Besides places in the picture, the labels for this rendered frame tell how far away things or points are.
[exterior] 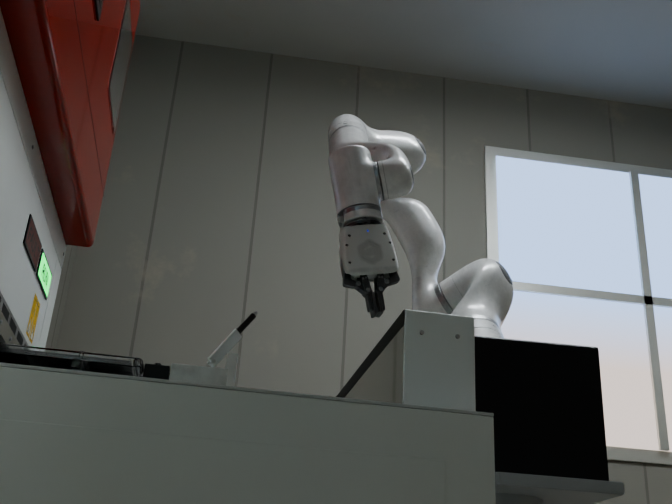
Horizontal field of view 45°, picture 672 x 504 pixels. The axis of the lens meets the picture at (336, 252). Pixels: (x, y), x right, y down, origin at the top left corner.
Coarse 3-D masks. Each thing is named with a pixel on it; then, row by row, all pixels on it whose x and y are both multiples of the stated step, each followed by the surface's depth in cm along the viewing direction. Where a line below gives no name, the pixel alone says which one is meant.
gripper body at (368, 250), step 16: (352, 224) 150; (368, 224) 151; (384, 224) 152; (352, 240) 149; (368, 240) 150; (384, 240) 150; (352, 256) 148; (368, 256) 148; (384, 256) 149; (352, 272) 146; (368, 272) 147; (384, 272) 148
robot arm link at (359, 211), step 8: (352, 208) 151; (360, 208) 150; (368, 208) 151; (376, 208) 152; (344, 216) 151; (352, 216) 150; (360, 216) 150; (368, 216) 151; (376, 216) 151; (344, 224) 152
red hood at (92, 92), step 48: (0, 0) 94; (48, 0) 97; (96, 0) 126; (48, 48) 102; (96, 48) 133; (48, 96) 111; (96, 96) 139; (48, 144) 123; (96, 144) 146; (96, 192) 153
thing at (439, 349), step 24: (408, 312) 105; (432, 312) 105; (408, 336) 103; (432, 336) 104; (456, 336) 104; (408, 360) 102; (432, 360) 102; (456, 360) 103; (408, 384) 101; (432, 384) 101; (456, 384) 102; (456, 408) 101
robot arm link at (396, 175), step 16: (352, 128) 177; (336, 144) 171; (352, 144) 167; (368, 144) 166; (384, 144) 163; (384, 160) 155; (400, 160) 154; (384, 176) 153; (400, 176) 153; (384, 192) 154; (400, 192) 154
